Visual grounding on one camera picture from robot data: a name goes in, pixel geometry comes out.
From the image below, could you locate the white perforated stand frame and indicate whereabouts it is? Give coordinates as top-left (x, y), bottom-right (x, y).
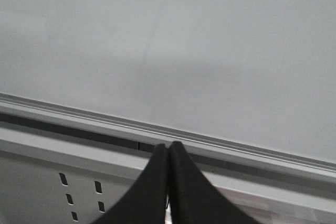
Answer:
top-left (1, 128), bottom-right (335, 223)

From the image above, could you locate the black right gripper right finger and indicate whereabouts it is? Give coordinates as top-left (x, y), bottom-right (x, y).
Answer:
top-left (168, 142), bottom-right (252, 223)

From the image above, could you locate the white whiteboard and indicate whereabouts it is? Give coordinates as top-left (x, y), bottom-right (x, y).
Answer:
top-left (1, 0), bottom-right (335, 182)

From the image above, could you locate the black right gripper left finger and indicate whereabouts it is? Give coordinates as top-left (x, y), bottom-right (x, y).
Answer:
top-left (97, 144), bottom-right (168, 223)

